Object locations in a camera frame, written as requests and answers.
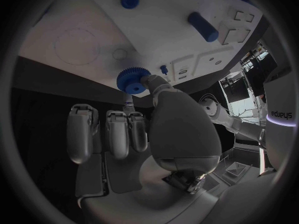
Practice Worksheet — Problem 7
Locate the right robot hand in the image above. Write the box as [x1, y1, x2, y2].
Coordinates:
[66, 74, 223, 224]

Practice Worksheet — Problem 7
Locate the blue gear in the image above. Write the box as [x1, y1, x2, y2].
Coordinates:
[116, 66, 152, 95]

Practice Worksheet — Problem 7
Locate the white task board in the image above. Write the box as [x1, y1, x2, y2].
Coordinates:
[18, 0, 265, 99]

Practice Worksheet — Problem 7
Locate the checkerboard panel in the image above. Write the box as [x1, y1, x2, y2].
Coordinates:
[225, 162, 246, 178]

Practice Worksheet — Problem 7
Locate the workshop desk with screen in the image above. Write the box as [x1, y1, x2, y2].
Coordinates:
[218, 73, 252, 104]

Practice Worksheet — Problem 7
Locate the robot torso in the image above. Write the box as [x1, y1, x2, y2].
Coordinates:
[262, 67, 298, 173]

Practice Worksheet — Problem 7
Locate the long blue cylinder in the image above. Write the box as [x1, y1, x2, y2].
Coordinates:
[187, 11, 220, 43]

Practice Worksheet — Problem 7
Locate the round blue plug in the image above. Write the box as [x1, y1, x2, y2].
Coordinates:
[120, 0, 141, 9]

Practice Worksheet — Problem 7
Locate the white cable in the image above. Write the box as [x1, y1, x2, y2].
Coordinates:
[198, 94, 236, 117]

